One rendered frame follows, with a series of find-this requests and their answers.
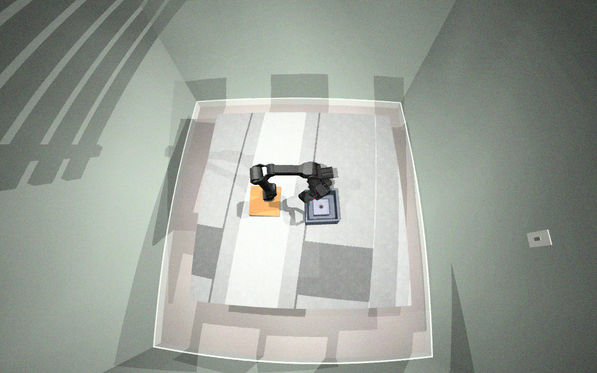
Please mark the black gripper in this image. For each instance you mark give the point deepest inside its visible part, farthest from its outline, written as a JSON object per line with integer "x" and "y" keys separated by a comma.
{"x": 306, "y": 196}

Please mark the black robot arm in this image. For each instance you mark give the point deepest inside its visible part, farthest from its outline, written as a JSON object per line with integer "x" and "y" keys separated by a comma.
{"x": 311, "y": 171}

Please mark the white square plate with hole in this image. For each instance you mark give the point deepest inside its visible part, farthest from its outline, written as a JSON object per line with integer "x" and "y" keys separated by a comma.
{"x": 321, "y": 207}

